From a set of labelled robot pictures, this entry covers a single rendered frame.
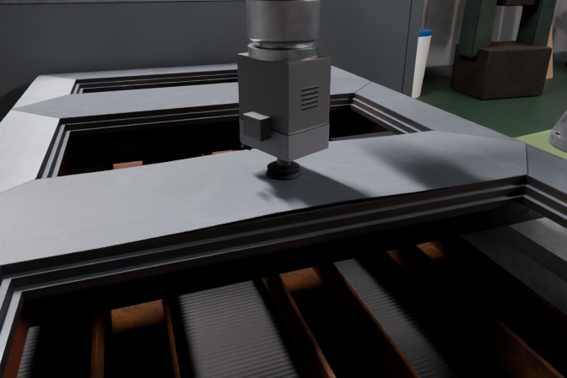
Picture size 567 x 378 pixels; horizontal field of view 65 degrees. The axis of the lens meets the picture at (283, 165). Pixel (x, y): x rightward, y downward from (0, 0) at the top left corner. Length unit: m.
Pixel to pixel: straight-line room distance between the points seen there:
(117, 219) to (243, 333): 0.35
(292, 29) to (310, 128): 0.11
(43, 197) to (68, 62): 0.78
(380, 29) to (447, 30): 4.21
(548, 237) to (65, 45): 1.14
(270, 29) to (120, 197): 0.24
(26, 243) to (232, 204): 0.19
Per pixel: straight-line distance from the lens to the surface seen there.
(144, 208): 0.48
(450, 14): 5.68
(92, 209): 0.50
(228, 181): 0.51
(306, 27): 0.45
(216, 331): 0.75
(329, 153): 0.59
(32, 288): 0.44
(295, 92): 0.45
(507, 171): 0.61
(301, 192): 0.48
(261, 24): 0.45
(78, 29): 1.28
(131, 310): 0.61
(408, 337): 0.76
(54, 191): 0.56
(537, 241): 0.82
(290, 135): 0.46
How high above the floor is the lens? 1.06
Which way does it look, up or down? 23 degrees down
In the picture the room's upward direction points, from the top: straight up
